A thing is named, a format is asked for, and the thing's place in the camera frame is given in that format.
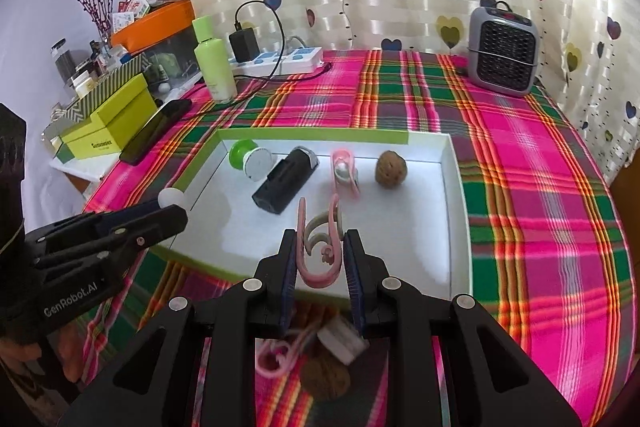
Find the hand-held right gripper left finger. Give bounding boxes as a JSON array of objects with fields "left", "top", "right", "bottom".
[{"left": 60, "top": 229, "right": 298, "bottom": 427}]

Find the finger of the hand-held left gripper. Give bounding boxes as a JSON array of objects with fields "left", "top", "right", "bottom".
[
  {"left": 25, "top": 202, "right": 167, "bottom": 254},
  {"left": 34, "top": 206, "right": 189, "bottom": 299}
]

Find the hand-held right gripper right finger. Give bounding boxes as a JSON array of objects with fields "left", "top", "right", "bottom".
[{"left": 345, "top": 229, "right": 583, "bottom": 427}]

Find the pink clip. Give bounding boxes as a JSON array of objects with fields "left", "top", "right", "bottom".
[
  {"left": 296, "top": 197, "right": 346, "bottom": 290},
  {"left": 331, "top": 148, "right": 362, "bottom": 198},
  {"left": 255, "top": 326, "right": 321, "bottom": 378}
]

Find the small white knob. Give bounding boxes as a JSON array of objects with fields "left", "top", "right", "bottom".
[{"left": 157, "top": 188, "right": 187, "bottom": 210}]

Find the white plastic jar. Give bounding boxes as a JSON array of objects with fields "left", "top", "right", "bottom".
[{"left": 317, "top": 314, "right": 368, "bottom": 365}]

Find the white green cardboard box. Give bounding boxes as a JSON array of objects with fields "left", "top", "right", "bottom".
[{"left": 150, "top": 127, "right": 473, "bottom": 303}]

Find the black battery charger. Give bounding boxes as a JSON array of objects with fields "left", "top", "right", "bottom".
[{"left": 251, "top": 146, "right": 319, "bottom": 214}]

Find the brown walnut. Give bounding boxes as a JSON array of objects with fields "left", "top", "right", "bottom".
[
  {"left": 375, "top": 150, "right": 408, "bottom": 190},
  {"left": 299, "top": 354, "right": 352, "bottom": 400}
]

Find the green white knob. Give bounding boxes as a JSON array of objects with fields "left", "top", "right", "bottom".
[{"left": 229, "top": 139, "right": 274, "bottom": 182}]

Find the person's left hand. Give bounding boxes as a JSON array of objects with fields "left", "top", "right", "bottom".
[{"left": 0, "top": 324, "right": 96, "bottom": 408}]

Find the black smartphone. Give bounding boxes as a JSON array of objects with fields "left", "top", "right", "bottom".
[{"left": 119, "top": 98, "right": 193, "bottom": 166}]

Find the lime green shoebox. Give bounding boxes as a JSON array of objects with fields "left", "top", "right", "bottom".
[{"left": 59, "top": 74, "right": 160, "bottom": 160}]

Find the zigzag patterned box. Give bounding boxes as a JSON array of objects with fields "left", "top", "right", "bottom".
[{"left": 42, "top": 54, "right": 151, "bottom": 142}]

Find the group of small cosmetic jars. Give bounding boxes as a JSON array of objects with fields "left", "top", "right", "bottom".
[{"left": 70, "top": 38, "right": 131, "bottom": 98}]

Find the glass jar black lid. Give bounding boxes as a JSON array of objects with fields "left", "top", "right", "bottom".
[{"left": 52, "top": 39, "right": 76, "bottom": 82}]

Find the clear plastic container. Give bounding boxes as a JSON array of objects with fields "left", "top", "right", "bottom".
[{"left": 145, "top": 27, "right": 203, "bottom": 82}]

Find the light green plastic bottle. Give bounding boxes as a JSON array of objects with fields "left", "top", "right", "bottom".
[{"left": 192, "top": 16, "right": 238, "bottom": 104}]

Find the pink green plaid tablecloth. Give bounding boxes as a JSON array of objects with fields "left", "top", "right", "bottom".
[{"left": 65, "top": 48, "right": 632, "bottom": 427}]

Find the orange tray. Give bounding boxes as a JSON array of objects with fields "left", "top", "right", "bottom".
[{"left": 110, "top": 0, "right": 196, "bottom": 52}]

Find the black power adapter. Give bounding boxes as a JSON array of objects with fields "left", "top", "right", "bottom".
[{"left": 229, "top": 23, "right": 261, "bottom": 64}]

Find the stack of small packets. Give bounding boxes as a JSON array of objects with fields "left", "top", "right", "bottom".
[{"left": 112, "top": 0, "right": 151, "bottom": 30}]

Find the white blue power strip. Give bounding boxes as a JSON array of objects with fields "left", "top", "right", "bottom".
[{"left": 229, "top": 46, "right": 325, "bottom": 76}]

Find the grey space heater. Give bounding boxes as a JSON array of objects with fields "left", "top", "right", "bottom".
[{"left": 467, "top": 6, "right": 541, "bottom": 96}]

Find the wooden wardrobe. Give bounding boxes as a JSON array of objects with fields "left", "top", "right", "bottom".
[{"left": 612, "top": 167, "right": 640, "bottom": 228}]

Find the black charging cable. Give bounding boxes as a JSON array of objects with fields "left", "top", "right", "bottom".
[{"left": 177, "top": 0, "right": 333, "bottom": 120}]

